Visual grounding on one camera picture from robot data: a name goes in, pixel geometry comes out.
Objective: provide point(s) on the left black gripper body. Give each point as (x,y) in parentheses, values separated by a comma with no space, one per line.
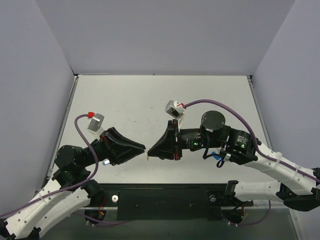
(110,147)

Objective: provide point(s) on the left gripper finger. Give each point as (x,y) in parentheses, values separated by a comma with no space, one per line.
(124,140)
(127,155)

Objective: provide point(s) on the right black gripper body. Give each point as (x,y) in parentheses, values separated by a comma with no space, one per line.
(175,141)

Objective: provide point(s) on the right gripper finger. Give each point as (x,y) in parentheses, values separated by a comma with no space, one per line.
(165,145)
(163,155)

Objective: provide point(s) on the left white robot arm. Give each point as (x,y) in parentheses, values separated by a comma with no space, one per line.
(71,187)

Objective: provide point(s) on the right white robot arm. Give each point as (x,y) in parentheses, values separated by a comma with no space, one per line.
(296,187)

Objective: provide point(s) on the blue key tag left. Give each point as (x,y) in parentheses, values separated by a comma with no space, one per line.
(106,162)

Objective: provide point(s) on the blue key tag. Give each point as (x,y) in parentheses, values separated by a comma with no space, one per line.
(221,161)
(106,162)
(215,155)

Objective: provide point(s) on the blue key tag right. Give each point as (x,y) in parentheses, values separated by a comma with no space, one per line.
(215,155)

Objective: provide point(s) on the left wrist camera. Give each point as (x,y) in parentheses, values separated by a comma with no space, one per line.
(95,125)

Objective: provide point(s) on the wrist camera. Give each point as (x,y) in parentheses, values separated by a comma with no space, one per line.
(175,109)
(95,125)

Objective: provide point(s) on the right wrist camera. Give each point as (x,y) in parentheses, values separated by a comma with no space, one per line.
(175,109)

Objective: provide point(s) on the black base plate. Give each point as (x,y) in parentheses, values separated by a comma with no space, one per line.
(169,201)

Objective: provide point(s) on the aluminium frame rail right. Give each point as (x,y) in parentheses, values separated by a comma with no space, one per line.
(261,119)

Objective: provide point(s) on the aluminium frame rail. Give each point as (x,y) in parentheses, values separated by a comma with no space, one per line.
(261,119)
(48,104)

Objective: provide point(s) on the aluminium frame rail left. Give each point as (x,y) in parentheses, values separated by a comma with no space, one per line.
(48,104)

